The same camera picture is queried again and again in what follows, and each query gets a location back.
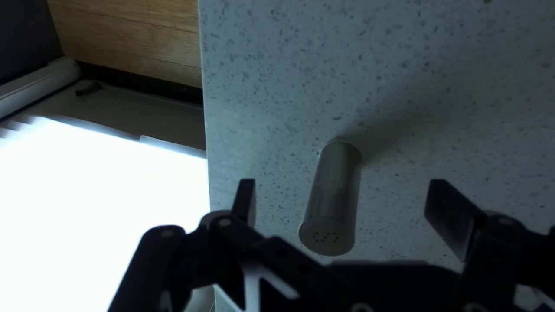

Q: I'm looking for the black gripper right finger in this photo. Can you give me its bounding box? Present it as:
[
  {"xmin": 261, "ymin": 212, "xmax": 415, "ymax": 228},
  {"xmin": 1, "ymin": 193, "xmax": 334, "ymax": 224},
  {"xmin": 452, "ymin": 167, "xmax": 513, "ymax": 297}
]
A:
[{"xmin": 424, "ymin": 179, "xmax": 487, "ymax": 263}]

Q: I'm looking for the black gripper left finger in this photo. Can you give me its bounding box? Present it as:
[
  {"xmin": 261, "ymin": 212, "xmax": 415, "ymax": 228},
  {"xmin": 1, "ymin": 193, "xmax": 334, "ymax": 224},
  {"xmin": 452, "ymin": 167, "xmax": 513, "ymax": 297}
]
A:
[{"xmin": 230, "ymin": 179, "xmax": 254, "ymax": 226}]

